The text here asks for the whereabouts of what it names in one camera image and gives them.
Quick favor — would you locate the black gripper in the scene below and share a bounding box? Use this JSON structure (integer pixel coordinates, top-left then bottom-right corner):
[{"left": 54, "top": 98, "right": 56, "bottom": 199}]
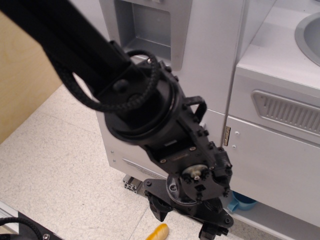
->
[{"left": 143, "top": 179, "right": 234, "bottom": 240}]

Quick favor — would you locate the white fridge door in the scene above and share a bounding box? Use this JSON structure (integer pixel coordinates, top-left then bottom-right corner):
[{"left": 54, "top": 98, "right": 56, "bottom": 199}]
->
[{"left": 96, "top": 109, "right": 226, "bottom": 181}]

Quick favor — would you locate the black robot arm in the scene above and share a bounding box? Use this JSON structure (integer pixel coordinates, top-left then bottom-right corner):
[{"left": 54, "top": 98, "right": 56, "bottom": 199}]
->
[{"left": 0, "top": 0, "right": 234, "bottom": 240}]

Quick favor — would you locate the white toy fridge cabinet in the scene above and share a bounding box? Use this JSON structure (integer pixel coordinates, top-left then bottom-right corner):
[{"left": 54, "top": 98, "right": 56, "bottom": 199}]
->
[{"left": 96, "top": 0, "right": 247, "bottom": 181}]

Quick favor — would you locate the yellow toy bread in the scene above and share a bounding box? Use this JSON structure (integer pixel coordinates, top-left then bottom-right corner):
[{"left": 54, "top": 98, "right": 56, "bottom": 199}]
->
[{"left": 146, "top": 223, "right": 169, "bottom": 240}]

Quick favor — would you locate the blue plastic cup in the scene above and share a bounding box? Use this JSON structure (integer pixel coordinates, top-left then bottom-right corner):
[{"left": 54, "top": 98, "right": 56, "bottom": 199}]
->
[{"left": 227, "top": 191, "right": 258, "bottom": 212}]

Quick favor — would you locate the upper brass door hinge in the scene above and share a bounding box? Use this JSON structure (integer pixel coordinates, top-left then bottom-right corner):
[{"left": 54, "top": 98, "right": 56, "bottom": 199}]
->
[{"left": 223, "top": 126, "right": 231, "bottom": 146}]

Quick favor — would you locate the white toy oven unit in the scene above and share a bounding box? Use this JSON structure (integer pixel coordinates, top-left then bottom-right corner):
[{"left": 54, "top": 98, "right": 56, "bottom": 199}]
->
[{"left": 226, "top": 0, "right": 320, "bottom": 240}]

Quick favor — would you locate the light wooden panel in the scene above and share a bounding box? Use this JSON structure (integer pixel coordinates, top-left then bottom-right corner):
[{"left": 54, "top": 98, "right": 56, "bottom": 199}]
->
[{"left": 0, "top": 13, "right": 62, "bottom": 142}]

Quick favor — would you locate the grey sink basin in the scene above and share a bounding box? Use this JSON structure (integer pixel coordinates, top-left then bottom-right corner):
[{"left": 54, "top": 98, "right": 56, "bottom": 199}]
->
[{"left": 294, "top": 12, "right": 320, "bottom": 66}]

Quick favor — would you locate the aluminium extrusion rail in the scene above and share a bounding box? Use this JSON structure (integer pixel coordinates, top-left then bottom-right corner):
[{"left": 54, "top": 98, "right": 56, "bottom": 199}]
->
[{"left": 122, "top": 174, "right": 145, "bottom": 196}]

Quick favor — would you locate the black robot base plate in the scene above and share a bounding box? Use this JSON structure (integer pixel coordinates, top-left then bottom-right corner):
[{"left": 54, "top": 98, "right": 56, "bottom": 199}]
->
[{"left": 0, "top": 211, "right": 63, "bottom": 240}]

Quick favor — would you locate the black braided cable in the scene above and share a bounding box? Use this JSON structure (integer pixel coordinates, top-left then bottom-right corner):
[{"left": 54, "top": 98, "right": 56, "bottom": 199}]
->
[{"left": 43, "top": 49, "right": 161, "bottom": 113}]

